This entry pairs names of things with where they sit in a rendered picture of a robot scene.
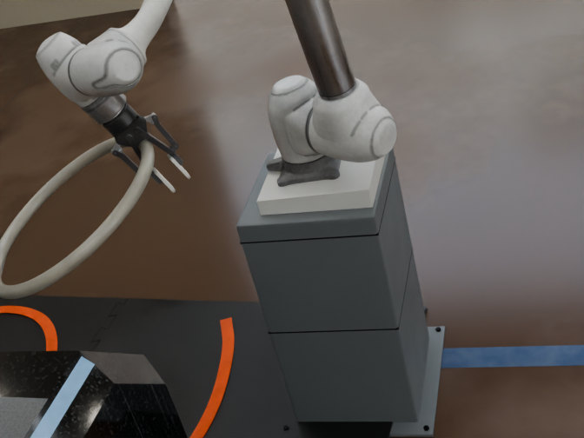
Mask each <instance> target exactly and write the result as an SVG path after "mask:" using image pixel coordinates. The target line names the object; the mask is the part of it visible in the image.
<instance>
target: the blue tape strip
mask: <svg viewBox="0 0 584 438"><path fill-rule="evenodd" d="M94 365H95V364H94V363H92V362H90V361H88V360H87V359H85V358H83V357H82V356H81V358H80V360H79V361H78V363H77V364H76V366H75V367H74V369H73V370H72V372H71V374H70V376H69V377H68V379H67V380H66V382H65V383H64V385H63V386H62V388H61V390H60V391H59V393H58V394H57V396H56V398H55V400H54V401H53V402H52V403H51V405H50V407H49V409H48V410H47V412H46V414H45V415H44V417H43V419H42V420H41V421H40V423H39V424H38V426H37V427H36V430H35V431H34V433H33V434H32V436H31V437H30V438H50V437H51V436H52V434H53V433H54V431H55V429H56V427H57V425H58V424H59V422H60V421H61V420H62V418H63V416H64V414H65V413H66V411H67V409H68V408H69V406H70V404H71V403H72V401H73V400H74V398H75V396H76V394H77V393H78V391H79V389H80V388H81V387H82V385H83V383H84V381H85V380H86V378H87V376H88V375H89V373H90V371H91V370H92V369H93V367H94Z"/></svg>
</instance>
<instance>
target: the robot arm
mask: <svg viewBox="0 0 584 438"><path fill-rule="evenodd" d="M172 1H173V0H143V4H142V7H141V9H140V10H139V11H138V13H137V14H136V16H135V17H134V18H133V19H132V20H131V21H130V22H129V23H128V24H127V25H125V26H124V27H122V28H120V29H117V28H109V29H108V30H106V31H105V32H104V33H102V35H101V36H99V37H97V38H96V39H94V40H93V41H91V42H90V43H88V44H87V45H85V44H81V43H79V42H78V41H77V40H76V39H75V38H74V37H72V36H69V35H67V34H65V33H62V32H57V33H56V34H54V35H52V36H50V37H49V38H47V39H46V40H45V41H44V42H43V43H42V44H41V45H40V47H39V49H38V51H37V53H36V59H37V61H38V63H39V65H40V67H41V69H42V70H43V73H44V74H45V75H46V76H47V77H48V78H49V80H50V81H51V82H52V83H53V84H54V85H55V86H56V87H57V88H58V89H59V90H60V91H61V92H62V93H63V94H64V95H65V96H66V97H67V98H68V99H70V100H71V101H72V102H74V103H76V104H77V105H78V106H80V107H81V108H82V110H83V111H85V112H86V113H87V114H88V115H89V116H90V117H92V119H94V120H95V121H96V122H97V124H102V125H103V127H104V128H105V129H106V130H107V131H108V132H109V133H110V134H111V135H112V136H113V137H114V138H115V141H116V144H115V146H114V148H111V152H112V154H113V155H114V156H117V157H119V158H121V159H122V160H123V161H124V162H125V163H126V164H127V165H129V166H130V167H131V168H132V169H133V170H134V171H135V172H137V171H138V168H139V167H138V166H137V165H136V164H135V163H134V162H133V161H132V160H131V159H130V158H129V157H128V156H126V155H125V154H124V153H123V149H122V148H121V147H120V146H121V145H123V146H129V147H132V148H133V150H134V151H135V152H136V155H137V156H138V158H139V159H140V161H141V150H140V149H139V148H138V145H139V143H140V142H141V141H143V140H144V139H147V140H148V141H150V142H151V143H153V144H155V146H157V147H158V148H160V149H162V150H163V151H165V152H166V153H168V158H169V159H170V160H171V162H172V163H174V164H175V166H176V167H177V168H178V169H179V170H181V171H182V173H183V174H184V175H186V177H187V178H188V179H190V178H191V176H190V175H189V173H188V172H187V171H186V170H185V169H184V168H183V167H182V166H181V165H182V164H183V160H182V159H181V158H180V157H179V155H178V154H177V153H176V150H177V149H178V148H179V145H178V144H177V142H176V141H175V140H174V139H173V138H172V136H171V135H170V134H169V133H168V132H167V130H166V129H165V128H164V127H163V126H162V125H161V124H160V123H159V120H158V118H157V115H156V114H155V113H154V112H151V113H150V115H149V116H140V115H138V114H137V113H136V112H135V110H134V109H133V108H132V107H131V106H130V105H129V104H128V103H127V102H126V96H125V95H124V94H123V93H126V92H128V91H129V90H132V89H133V88H134V87H135V86H136V85H137V84H138V83H139V81H140V79H141V78H142V75H143V66H144V64H146V62H147V58H146V54H145V52H146V49H147V47H148V45H149V43H150V42H151V40H152V39H153V37H154V36H155V34H156V33H157V31H158V30H159V28H160V27H161V25H162V23H163V20H164V18H165V17H166V14H167V12H168V10H169V7H170V5H171V3H172ZM285 2H286V4H287V7H288V9H289V14H290V16H291V19H292V21H293V24H294V26H295V30H296V33H297V35H298V38H299V41H300V43H301V46H302V50H303V53H304V55H305V57H306V60H307V63H308V66H309V69H310V72H311V75H312V77H313V79H314V82H313V81H311V80H310V79H308V78H307V77H304V76H288V77H285V78H283V79H282V80H280V81H279V82H277V83H276V84H275V85H274V86H273V88H272V90H271V92H270V93H269V101H268V114H269V122H270V126H271V129H272V132H273V136H274V138H275V142H276V145H277V147H278V149H279V151H280V153H281V157H278V158H276V159H273V160H270V161H267V163H266V164H267V165H268V166H267V169H268V171H281V172H282V173H281V175H280V176H279V178H278V179H277V184H278V186H279V187H284V186H287V185H290V184H295V183H306V182H313V181H319V180H335V179H337V178H338V177H339V176H340V172H339V168H340V164H341V160H343V161H347V162H353V163H367V162H372V161H375V160H378V159H379V158H380V157H382V156H385V155H387V153H388V152H389V151H390V150H391V149H392V148H393V147H394V145H395V141H396V137H397V129H396V124H395V120H394V118H393V117H392V116H391V114H390V113H389V112H388V110H387V109H385V108H384V107H382V106H381V105H380V103H379V102H378V101H377V99H376V98H375V96H374V95H373V94H372V92H371V91H370V89H369V88H368V85H367V84H365V83H364V82H363V81H361V80H359V79H356V78H355V77H354V74H353V71H352V69H351V66H350V63H349V60H348V56H347V53H346V50H345V48H344V44H343V41H342V37H341V34H340V31H339V29H338V26H337V23H336V20H335V16H334V13H333V11H332V8H331V5H330V2H329V0H285ZM146 122H149V123H150V124H155V126H156V127H157V129H158V130H159V131H160V132H161V133H162V134H163V136H164V137H165V138H166V139H167V140H168V141H169V143H170V144H171V146H170V147H169V146H168V145H166V144H165V143H163V142H161V141H160V140H158V139H157V138H156V137H154V136H152V135H151V134H150V133H149V132H148V131H147V123H146Z"/></svg>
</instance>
